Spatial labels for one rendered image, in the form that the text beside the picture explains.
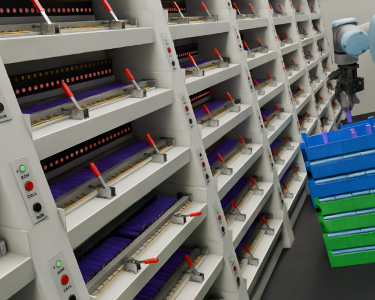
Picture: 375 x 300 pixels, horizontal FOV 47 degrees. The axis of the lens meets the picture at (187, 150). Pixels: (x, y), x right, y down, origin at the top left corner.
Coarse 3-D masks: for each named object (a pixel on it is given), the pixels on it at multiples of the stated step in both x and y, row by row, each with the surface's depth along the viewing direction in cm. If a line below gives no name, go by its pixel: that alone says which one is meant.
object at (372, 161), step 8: (344, 160) 170; (352, 160) 169; (360, 160) 168; (368, 160) 167; (312, 168) 174; (320, 168) 173; (328, 168) 172; (336, 168) 171; (344, 168) 170; (352, 168) 170; (360, 168) 169; (368, 168) 168; (312, 176) 175; (320, 176) 174; (328, 176) 173
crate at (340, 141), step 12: (372, 120) 180; (336, 132) 187; (348, 132) 185; (360, 132) 184; (372, 132) 181; (300, 144) 173; (312, 144) 191; (324, 144) 170; (336, 144) 169; (348, 144) 168; (360, 144) 166; (372, 144) 165; (312, 156) 173; (324, 156) 171
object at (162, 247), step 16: (160, 192) 147; (176, 192) 144; (192, 192) 142; (128, 208) 132; (192, 208) 137; (176, 224) 127; (192, 224) 131; (160, 240) 118; (176, 240) 121; (144, 256) 111; (160, 256) 113; (128, 272) 104; (144, 272) 105; (112, 288) 98; (128, 288) 99
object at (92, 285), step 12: (180, 204) 135; (168, 216) 128; (156, 228) 121; (144, 240) 115; (120, 252) 108; (132, 252) 110; (108, 264) 103; (120, 264) 105; (96, 276) 99; (108, 276) 101; (96, 288) 97
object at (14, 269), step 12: (0, 228) 78; (0, 240) 77; (12, 240) 77; (24, 240) 76; (0, 252) 77; (12, 252) 78; (24, 252) 77; (0, 264) 75; (12, 264) 75; (24, 264) 76; (0, 276) 71; (12, 276) 73; (24, 276) 76; (0, 288) 71; (12, 288) 74
